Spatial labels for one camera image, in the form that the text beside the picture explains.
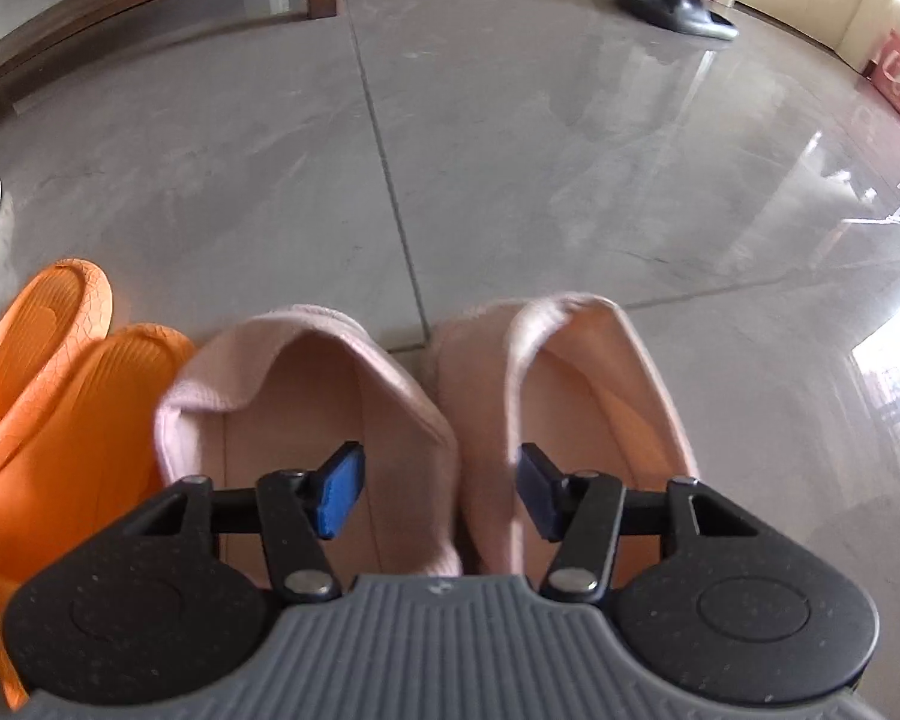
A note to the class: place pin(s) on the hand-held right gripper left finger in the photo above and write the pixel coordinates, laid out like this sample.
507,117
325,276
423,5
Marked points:
341,491

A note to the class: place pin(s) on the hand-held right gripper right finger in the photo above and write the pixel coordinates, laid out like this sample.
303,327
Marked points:
536,495

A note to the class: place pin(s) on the pale pink slipper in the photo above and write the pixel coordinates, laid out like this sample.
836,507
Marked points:
270,360
570,345

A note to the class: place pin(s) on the orange slide sandal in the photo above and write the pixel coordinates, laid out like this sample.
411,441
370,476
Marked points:
45,330
82,427

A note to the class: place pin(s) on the black sandal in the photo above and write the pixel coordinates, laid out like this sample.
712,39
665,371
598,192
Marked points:
675,11

